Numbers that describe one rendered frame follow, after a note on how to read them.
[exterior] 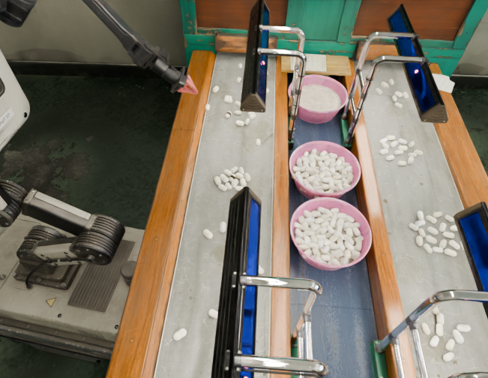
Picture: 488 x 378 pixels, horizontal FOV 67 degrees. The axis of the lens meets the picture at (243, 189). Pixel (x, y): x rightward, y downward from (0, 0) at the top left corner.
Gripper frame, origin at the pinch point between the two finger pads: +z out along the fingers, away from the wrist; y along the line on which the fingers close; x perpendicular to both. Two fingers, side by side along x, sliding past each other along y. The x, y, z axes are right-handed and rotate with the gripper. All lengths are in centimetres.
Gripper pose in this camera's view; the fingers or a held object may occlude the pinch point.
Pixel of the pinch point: (196, 92)
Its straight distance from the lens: 156.7
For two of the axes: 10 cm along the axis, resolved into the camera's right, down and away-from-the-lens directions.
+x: -6.6, 4.2, 6.3
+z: 7.5, 4.5, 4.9
